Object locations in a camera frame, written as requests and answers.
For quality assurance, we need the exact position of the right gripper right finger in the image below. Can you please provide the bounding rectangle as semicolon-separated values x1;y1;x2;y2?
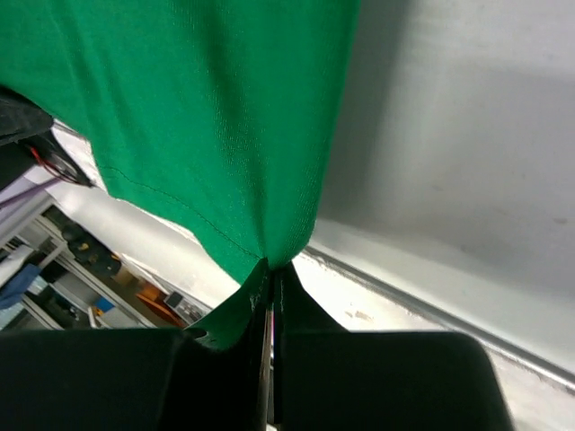
272;265;514;430

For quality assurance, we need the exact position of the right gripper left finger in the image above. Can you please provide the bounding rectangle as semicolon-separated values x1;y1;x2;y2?
1;260;271;430

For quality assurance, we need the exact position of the green t shirt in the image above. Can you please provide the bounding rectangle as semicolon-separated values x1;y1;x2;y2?
0;0;363;351

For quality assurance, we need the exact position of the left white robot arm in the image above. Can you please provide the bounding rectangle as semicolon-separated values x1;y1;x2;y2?
1;86;54;190

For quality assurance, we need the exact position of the background storage shelf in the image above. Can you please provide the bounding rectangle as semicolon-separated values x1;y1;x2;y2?
1;200;210;329

